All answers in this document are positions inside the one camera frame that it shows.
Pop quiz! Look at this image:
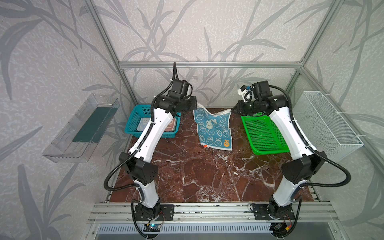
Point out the teal plastic basket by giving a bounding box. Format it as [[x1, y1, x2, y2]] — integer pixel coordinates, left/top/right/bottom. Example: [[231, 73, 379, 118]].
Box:
[[125, 105, 181, 138]]

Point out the green plastic basket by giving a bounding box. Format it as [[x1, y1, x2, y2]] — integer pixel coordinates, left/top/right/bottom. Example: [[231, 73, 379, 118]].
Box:
[[241, 113, 290, 156]]

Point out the striped multicolour rabbit towel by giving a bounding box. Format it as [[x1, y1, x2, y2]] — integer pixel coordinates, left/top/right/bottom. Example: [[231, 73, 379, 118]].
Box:
[[136, 117, 178, 132]]

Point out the blue bunny towel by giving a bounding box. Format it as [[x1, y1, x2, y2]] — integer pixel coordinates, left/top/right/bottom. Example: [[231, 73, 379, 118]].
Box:
[[193, 104, 233, 151]]

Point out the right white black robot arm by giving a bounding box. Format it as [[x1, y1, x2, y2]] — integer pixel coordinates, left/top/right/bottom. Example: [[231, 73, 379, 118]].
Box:
[[231, 81, 352, 214]]

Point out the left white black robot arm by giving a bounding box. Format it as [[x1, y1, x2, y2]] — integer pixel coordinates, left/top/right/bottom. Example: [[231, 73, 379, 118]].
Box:
[[104, 79, 197, 210]]

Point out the green lit circuit board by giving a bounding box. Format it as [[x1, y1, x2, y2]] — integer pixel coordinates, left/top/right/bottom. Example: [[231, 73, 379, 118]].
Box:
[[144, 224, 162, 232]]

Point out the white wire mesh basket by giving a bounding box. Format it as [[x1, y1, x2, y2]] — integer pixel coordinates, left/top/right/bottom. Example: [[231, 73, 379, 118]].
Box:
[[290, 91, 364, 162]]

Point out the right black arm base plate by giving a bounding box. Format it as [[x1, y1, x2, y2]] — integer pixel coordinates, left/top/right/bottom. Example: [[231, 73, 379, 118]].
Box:
[[250, 203, 296, 221]]

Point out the clear plastic wall shelf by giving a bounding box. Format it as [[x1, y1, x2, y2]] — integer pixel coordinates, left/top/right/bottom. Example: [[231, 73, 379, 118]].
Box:
[[42, 94, 120, 163]]

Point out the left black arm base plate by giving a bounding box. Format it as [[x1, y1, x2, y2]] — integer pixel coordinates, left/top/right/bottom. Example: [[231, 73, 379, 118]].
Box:
[[133, 204, 175, 221]]

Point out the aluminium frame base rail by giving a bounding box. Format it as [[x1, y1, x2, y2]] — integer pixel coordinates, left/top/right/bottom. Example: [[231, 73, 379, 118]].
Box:
[[81, 202, 349, 240]]

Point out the right wired connector board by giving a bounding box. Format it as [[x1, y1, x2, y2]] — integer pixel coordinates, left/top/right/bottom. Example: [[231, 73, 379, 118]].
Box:
[[270, 223, 292, 234]]

